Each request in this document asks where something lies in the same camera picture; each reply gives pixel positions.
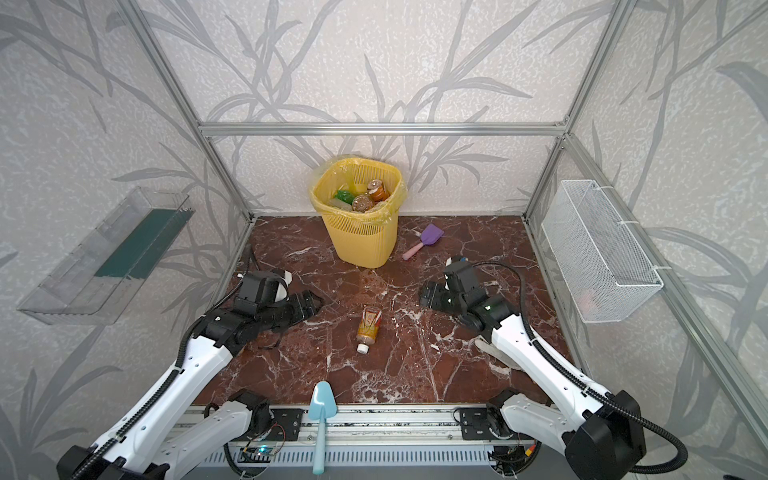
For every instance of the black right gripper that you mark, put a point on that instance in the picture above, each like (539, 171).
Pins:
(444, 295)

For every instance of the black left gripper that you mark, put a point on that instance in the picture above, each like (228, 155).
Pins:
(294, 305)

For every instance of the gold red tea bottle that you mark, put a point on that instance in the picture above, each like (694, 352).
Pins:
(368, 329)

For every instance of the brown Nescafe bottle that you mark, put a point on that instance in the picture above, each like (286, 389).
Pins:
(377, 191)

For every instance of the small green Sprite bottle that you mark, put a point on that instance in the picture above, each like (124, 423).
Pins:
(345, 196)

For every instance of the clear bottle green label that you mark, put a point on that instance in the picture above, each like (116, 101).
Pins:
(339, 204)

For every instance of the brown coffee bottle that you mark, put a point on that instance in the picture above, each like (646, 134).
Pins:
(363, 203)

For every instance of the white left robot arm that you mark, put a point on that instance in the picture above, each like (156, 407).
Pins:
(206, 348)

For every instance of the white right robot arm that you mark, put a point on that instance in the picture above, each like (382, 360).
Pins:
(597, 442)

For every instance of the yellow ribbed plastic bin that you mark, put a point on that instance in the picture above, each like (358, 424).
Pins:
(368, 251)

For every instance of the yellow bin liner bag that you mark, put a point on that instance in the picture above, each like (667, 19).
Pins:
(353, 174)

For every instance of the white work glove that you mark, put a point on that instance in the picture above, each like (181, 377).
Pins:
(494, 352)

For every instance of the purple toy shovel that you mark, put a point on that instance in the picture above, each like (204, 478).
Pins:
(428, 237)

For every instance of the light blue toy shovel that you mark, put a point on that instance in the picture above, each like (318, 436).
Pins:
(322, 407)

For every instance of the green circuit board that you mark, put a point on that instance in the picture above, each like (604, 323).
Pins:
(261, 453)

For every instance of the white wire wall basket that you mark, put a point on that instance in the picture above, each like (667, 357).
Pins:
(606, 271)

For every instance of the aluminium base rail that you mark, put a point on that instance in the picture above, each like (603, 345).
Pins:
(396, 429)

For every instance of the clear acrylic wall shelf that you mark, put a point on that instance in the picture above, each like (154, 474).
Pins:
(94, 284)

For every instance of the horizontal aluminium frame bar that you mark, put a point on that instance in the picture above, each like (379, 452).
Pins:
(220, 129)

